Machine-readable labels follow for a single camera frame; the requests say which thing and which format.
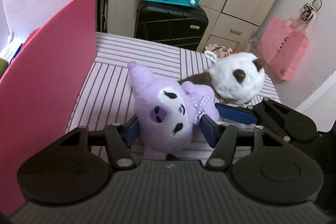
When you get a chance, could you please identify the white brown plush toy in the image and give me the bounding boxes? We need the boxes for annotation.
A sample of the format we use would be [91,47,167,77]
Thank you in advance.
[179,52,266,106]

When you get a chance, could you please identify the purple plush toy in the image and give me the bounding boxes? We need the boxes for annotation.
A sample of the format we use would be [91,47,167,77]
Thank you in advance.
[127,61,220,160]

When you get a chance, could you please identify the blue soft toy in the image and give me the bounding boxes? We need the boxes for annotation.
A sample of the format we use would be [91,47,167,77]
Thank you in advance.
[10,43,23,62]

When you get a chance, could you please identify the green soft ball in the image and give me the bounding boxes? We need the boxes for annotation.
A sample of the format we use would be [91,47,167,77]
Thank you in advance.
[0,59,9,77]

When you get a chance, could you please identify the striped pink tablecloth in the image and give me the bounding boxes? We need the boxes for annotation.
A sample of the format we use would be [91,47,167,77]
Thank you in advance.
[65,31,281,164]

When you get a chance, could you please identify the colourful gift bag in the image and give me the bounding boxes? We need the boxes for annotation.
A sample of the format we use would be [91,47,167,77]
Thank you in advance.
[205,43,238,58]

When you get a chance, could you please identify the pink paper bag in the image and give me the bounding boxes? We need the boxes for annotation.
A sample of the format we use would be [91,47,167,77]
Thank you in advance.
[257,16,309,81]

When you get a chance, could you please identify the black suitcase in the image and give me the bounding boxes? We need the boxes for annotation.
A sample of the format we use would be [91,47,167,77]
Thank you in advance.
[134,1,209,51]

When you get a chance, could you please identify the pink cardboard box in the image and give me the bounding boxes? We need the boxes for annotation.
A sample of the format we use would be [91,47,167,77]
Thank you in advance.
[1,0,96,216]

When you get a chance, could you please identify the black hair ties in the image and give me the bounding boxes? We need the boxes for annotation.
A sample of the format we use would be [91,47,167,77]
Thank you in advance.
[300,0,323,23]

